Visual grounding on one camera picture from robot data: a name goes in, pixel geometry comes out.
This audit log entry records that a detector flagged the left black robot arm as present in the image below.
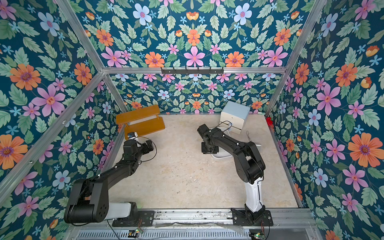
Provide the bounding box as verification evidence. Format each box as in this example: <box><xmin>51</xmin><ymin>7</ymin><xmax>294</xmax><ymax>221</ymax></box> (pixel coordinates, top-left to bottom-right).
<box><xmin>64</xmin><ymin>139</ymin><xmax>156</xmax><ymax>226</ymax></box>

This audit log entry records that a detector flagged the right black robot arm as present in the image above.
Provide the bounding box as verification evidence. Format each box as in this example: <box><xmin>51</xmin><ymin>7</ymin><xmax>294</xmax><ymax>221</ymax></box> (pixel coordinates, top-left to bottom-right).
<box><xmin>197</xmin><ymin>124</ymin><xmax>266</xmax><ymax>222</ymax></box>

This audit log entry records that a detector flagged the white plastic storage box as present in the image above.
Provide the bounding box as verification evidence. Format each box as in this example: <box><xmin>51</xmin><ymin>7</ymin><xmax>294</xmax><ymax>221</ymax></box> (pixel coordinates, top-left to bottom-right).
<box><xmin>212</xmin><ymin>127</ymin><xmax>233</xmax><ymax>160</ymax></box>

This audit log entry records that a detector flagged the small blue-topped drawer cabinet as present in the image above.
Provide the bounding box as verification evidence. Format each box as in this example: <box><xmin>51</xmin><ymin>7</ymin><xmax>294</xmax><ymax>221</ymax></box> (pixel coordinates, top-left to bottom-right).
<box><xmin>220</xmin><ymin>101</ymin><xmax>250</xmax><ymax>134</ymax></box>

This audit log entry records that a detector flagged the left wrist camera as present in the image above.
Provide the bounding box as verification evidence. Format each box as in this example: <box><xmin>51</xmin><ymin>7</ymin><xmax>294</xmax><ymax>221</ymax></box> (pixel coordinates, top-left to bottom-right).
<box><xmin>126</xmin><ymin>132</ymin><xmax>138</xmax><ymax>140</ymax></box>

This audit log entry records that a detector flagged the red object at wall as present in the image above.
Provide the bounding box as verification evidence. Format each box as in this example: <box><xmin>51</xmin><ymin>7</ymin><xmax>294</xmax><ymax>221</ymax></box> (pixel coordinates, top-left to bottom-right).
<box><xmin>266</xmin><ymin>117</ymin><xmax>274</xmax><ymax>128</ymax></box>

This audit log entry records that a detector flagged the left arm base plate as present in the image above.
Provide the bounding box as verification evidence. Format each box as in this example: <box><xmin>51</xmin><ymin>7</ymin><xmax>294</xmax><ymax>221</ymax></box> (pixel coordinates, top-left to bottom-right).
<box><xmin>112</xmin><ymin>210</ymin><xmax>155</xmax><ymax>228</ymax></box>

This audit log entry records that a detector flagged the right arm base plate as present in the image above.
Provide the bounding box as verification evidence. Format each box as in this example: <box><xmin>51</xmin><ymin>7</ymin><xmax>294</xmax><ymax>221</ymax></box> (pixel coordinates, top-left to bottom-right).
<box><xmin>231</xmin><ymin>209</ymin><xmax>274</xmax><ymax>227</ymax></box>

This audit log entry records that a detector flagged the black wall hook rail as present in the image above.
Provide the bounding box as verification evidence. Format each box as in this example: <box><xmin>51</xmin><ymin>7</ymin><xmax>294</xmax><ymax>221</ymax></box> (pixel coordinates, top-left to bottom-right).
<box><xmin>161</xmin><ymin>67</ymin><xmax>225</xmax><ymax>75</ymax></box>

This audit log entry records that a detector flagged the aluminium front rail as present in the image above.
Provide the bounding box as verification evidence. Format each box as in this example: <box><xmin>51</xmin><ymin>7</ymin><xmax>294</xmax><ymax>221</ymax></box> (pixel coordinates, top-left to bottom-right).
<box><xmin>64</xmin><ymin>208</ymin><xmax>323</xmax><ymax>240</ymax></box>

